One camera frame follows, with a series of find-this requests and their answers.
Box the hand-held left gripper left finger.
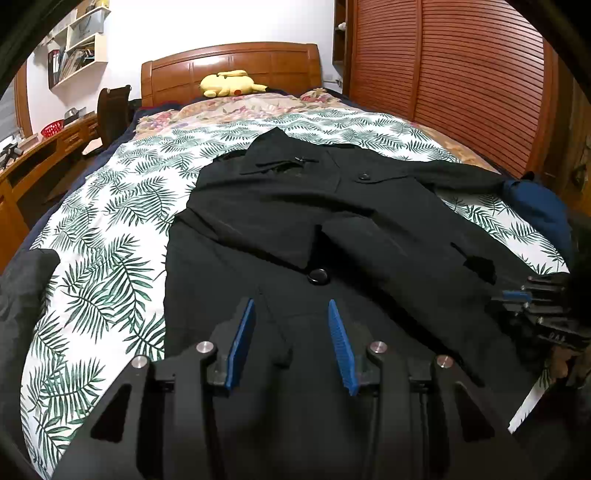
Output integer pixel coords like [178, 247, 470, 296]
[53, 298, 257, 480]

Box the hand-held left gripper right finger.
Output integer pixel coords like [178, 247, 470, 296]
[327, 299, 543, 480]

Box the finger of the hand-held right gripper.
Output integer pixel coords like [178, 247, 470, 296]
[490, 300, 555, 334]
[501, 275, 571, 304]

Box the black coat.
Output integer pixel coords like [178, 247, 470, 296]
[164, 127, 561, 480]

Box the person's right hand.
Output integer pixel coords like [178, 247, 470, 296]
[549, 346, 578, 387]

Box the dark blue cloth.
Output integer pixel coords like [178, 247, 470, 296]
[502, 179, 574, 275]

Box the leaf print bedspread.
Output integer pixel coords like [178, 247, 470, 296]
[21, 110, 571, 480]

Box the wooden louvered wardrobe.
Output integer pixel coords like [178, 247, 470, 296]
[344, 0, 591, 188]

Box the floral blanket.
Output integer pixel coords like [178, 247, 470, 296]
[134, 90, 502, 174]

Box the yellow plush toy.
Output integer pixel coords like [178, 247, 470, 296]
[199, 69, 267, 99]

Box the wooden chair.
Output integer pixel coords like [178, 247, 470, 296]
[82, 85, 134, 158]

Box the wooden desk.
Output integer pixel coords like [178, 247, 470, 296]
[0, 111, 100, 266]

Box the wooden headboard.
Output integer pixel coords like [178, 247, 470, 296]
[141, 42, 322, 108]

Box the wooden shelf unit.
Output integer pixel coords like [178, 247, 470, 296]
[332, 0, 348, 66]

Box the wooden window frame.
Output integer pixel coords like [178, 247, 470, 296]
[14, 62, 37, 139]

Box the white wall shelf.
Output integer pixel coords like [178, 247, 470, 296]
[46, 0, 112, 90]

